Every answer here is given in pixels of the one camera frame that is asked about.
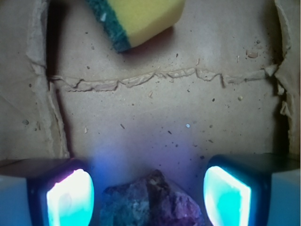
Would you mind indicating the brown rock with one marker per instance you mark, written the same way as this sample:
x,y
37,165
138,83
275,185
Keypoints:
x,y
153,200

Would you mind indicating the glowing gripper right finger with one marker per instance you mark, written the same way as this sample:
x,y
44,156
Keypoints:
x,y
253,190

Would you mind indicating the brown paper bag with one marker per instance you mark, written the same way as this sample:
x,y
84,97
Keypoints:
x,y
207,85

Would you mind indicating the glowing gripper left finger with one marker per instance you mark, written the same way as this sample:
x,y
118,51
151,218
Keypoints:
x,y
45,192

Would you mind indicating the yellow green sponge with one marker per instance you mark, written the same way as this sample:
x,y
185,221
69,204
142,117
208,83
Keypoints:
x,y
130,23

